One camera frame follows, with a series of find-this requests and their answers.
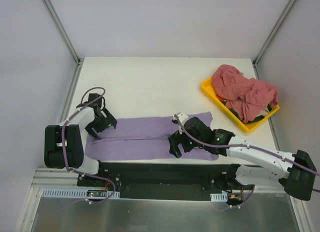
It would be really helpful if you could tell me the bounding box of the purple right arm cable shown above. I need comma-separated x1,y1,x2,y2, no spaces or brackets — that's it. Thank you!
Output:
173,113,320,194

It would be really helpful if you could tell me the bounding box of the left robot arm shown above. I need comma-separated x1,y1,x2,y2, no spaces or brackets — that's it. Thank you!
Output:
44,93,117,187

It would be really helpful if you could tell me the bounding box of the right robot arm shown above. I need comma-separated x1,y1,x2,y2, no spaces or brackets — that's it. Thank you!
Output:
168,113,320,201

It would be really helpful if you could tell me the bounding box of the left aluminium frame post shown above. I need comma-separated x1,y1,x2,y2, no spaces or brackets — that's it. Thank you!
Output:
41,0,81,66

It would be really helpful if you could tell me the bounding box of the right aluminium frame post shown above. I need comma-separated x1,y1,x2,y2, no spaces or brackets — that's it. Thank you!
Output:
252,0,299,68

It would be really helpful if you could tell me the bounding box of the pink t shirt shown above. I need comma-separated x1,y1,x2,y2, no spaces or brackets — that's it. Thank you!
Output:
211,64,279,122

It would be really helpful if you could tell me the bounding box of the aluminium frame post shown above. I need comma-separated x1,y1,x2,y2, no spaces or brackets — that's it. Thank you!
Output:
41,0,81,66
252,0,299,68

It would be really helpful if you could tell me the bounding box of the purple t shirt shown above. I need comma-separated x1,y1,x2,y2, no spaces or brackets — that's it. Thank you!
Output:
84,111,220,162

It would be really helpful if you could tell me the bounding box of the white slotted cable duct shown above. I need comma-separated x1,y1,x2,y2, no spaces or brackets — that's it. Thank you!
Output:
42,188,120,200

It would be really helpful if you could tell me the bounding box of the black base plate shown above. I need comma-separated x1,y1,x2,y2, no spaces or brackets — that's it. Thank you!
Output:
76,162,253,201

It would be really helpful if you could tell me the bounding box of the white cloth in tray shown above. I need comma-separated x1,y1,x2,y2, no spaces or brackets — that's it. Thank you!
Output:
257,107,271,117

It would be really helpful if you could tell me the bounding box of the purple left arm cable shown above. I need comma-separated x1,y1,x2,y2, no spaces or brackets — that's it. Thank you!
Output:
59,86,116,205

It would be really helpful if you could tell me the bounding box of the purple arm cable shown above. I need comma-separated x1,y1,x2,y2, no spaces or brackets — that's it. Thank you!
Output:
59,86,116,205
173,113,320,194

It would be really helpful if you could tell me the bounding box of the green t shirt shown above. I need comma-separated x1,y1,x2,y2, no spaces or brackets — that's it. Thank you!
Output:
229,104,272,124

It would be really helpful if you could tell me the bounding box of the yellow plastic tray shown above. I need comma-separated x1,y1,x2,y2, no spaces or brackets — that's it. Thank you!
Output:
200,77,280,133

